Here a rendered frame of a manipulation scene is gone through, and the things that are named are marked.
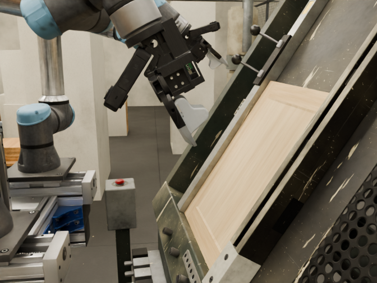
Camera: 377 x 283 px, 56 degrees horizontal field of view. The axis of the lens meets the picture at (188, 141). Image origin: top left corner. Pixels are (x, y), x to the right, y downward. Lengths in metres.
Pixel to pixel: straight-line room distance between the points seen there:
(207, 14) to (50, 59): 3.63
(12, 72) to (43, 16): 4.79
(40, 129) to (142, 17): 0.87
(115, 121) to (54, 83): 4.72
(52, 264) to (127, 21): 0.61
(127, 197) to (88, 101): 2.05
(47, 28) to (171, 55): 0.20
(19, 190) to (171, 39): 1.00
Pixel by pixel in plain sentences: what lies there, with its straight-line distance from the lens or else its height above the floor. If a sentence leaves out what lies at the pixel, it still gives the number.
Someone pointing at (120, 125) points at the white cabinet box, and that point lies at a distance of 6.16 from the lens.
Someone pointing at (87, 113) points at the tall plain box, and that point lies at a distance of 3.43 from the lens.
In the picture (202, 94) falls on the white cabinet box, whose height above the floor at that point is 0.85.
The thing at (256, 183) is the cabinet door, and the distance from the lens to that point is 1.01.
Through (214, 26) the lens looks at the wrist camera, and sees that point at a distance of 1.32.
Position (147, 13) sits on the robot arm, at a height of 1.53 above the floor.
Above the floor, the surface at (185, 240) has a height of 0.90.
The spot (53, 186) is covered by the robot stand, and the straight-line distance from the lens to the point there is 1.41.
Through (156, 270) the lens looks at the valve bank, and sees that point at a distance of 1.29.
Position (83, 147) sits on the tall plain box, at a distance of 3.52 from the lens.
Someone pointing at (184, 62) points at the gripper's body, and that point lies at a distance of 0.57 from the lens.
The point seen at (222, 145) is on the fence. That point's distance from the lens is 1.26.
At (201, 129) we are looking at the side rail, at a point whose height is 1.14.
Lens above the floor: 1.48
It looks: 15 degrees down
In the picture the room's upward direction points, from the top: straight up
